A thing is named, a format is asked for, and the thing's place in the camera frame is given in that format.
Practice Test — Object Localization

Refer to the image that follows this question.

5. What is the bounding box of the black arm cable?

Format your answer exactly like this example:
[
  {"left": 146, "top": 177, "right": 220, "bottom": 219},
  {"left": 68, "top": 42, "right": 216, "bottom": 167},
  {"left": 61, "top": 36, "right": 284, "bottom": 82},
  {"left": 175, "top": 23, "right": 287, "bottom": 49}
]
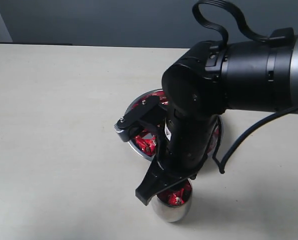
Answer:
[{"left": 192, "top": 0, "right": 298, "bottom": 175}]

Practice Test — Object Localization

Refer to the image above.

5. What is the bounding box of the stainless steel cup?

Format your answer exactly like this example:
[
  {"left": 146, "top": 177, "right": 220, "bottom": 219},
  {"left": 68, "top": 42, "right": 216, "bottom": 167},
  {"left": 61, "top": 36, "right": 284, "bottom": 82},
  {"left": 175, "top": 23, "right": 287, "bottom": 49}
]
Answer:
[{"left": 151, "top": 179, "right": 193, "bottom": 223}]

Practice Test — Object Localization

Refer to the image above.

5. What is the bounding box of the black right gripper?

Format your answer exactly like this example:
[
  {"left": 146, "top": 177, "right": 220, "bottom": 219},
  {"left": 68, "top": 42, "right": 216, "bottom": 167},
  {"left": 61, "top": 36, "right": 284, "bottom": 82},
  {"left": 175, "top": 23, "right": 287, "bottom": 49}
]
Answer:
[{"left": 135, "top": 149, "right": 208, "bottom": 206}]

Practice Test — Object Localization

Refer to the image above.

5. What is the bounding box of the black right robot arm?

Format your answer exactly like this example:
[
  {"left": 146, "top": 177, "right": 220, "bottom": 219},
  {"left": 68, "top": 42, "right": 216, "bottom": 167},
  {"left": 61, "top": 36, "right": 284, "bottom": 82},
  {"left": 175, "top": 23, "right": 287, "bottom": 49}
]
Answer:
[{"left": 134, "top": 28, "right": 298, "bottom": 205}]

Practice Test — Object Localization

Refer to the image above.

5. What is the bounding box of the round stainless steel plate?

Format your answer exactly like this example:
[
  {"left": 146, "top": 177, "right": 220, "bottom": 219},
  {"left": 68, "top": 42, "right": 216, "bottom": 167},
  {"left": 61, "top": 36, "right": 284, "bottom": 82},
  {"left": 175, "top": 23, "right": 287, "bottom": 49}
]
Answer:
[{"left": 125, "top": 88, "right": 223, "bottom": 162}]

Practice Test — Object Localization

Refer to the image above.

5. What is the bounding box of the red candy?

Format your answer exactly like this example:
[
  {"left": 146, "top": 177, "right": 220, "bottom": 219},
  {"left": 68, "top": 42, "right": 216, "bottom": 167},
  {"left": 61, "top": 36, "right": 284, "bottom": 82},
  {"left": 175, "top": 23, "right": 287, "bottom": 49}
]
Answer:
[
  {"left": 135, "top": 135, "right": 156, "bottom": 157},
  {"left": 157, "top": 182, "right": 192, "bottom": 207}
]

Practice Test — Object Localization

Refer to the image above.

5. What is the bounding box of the red wrapped candy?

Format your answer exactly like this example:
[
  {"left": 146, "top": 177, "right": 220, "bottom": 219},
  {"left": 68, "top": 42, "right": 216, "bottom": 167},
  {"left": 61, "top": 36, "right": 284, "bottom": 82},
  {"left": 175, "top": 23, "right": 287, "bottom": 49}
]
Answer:
[{"left": 135, "top": 135, "right": 156, "bottom": 157}]

